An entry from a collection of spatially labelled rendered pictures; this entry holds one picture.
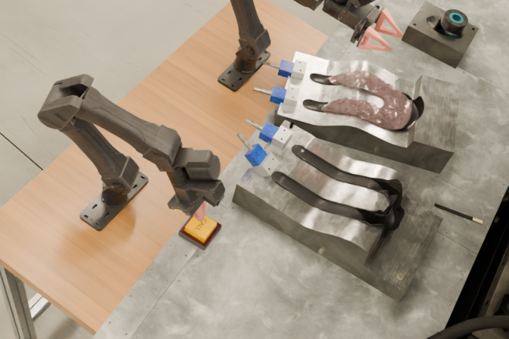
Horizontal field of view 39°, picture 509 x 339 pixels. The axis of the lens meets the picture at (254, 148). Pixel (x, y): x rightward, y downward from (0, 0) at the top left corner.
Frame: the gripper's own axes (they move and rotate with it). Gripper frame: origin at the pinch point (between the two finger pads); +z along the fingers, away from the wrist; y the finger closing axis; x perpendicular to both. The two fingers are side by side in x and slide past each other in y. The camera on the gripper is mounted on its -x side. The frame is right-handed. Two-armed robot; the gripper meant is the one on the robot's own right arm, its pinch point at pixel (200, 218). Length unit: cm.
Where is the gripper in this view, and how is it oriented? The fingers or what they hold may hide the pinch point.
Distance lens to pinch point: 179.9
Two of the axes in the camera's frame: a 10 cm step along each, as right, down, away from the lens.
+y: 5.1, -6.5, 5.7
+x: -8.2, -1.7, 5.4
